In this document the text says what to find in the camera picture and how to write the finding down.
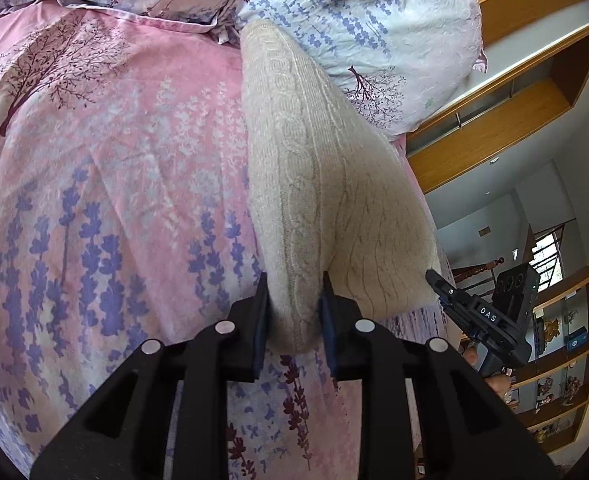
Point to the wooden display shelf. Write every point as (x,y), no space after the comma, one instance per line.
(569,375)

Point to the pink floral bedsheet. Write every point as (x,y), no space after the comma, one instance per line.
(114,185)

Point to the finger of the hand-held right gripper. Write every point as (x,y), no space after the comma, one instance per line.
(442,287)
(467,330)

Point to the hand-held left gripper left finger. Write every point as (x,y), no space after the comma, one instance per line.
(260,320)

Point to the white blue floral pillow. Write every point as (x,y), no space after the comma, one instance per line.
(374,25)

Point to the blue box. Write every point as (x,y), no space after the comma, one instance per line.
(575,337)

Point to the golden figurine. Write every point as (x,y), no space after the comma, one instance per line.
(551,331)

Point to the wooden stair railing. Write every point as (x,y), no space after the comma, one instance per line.
(479,272)

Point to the person's right hand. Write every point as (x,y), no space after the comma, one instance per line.
(499,385)

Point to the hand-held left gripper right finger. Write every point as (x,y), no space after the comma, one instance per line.
(328,330)

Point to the yellow wooden cabinet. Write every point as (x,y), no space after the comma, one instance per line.
(504,125)

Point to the barred window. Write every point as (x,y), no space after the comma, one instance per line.
(549,255)

